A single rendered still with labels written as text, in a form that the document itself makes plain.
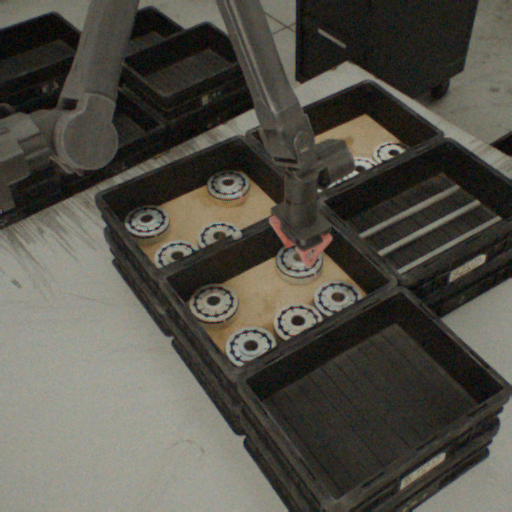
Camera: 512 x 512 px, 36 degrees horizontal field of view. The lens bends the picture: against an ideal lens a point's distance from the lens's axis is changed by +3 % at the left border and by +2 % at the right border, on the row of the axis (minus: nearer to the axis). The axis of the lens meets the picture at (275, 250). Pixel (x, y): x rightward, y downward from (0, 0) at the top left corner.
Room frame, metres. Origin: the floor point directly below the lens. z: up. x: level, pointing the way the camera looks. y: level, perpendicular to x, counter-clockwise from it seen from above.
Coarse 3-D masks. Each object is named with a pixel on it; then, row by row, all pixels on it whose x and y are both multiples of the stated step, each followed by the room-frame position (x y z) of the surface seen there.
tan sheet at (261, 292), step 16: (256, 272) 1.13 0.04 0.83; (272, 272) 1.13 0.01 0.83; (336, 272) 1.13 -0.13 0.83; (240, 288) 1.09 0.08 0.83; (256, 288) 1.09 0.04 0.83; (272, 288) 1.09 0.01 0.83; (288, 288) 1.09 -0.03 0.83; (304, 288) 1.09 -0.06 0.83; (240, 304) 1.04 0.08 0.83; (256, 304) 1.04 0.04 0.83; (272, 304) 1.04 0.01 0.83; (240, 320) 1.00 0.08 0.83; (256, 320) 1.00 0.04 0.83; (272, 320) 1.00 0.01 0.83; (224, 336) 0.96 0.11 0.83; (224, 352) 0.92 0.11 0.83
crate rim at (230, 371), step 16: (320, 208) 1.23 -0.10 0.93; (336, 224) 1.18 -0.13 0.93; (240, 240) 1.14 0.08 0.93; (352, 240) 1.13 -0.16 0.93; (208, 256) 1.09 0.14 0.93; (368, 256) 1.09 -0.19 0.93; (176, 272) 1.05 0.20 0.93; (384, 272) 1.04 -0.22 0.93; (160, 288) 1.03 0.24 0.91; (384, 288) 1.00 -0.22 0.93; (176, 304) 0.97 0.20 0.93; (352, 304) 0.96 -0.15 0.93; (192, 320) 0.92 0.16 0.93; (208, 336) 0.88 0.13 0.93; (304, 336) 0.88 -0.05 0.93; (208, 352) 0.86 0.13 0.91; (272, 352) 0.84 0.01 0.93; (224, 368) 0.81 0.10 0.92; (240, 368) 0.81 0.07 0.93
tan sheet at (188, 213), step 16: (192, 192) 1.40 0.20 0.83; (256, 192) 1.40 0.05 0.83; (176, 208) 1.35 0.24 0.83; (192, 208) 1.35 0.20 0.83; (208, 208) 1.35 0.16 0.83; (224, 208) 1.34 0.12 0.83; (240, 208) 1.34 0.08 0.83; (256, 208) 1.34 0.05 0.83; (176, 224) 1.29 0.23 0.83; (192, 224) 1.29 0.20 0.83; (240, 224) 1.29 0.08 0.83; (176, 240) 1.24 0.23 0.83; (192, 240) 1.24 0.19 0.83
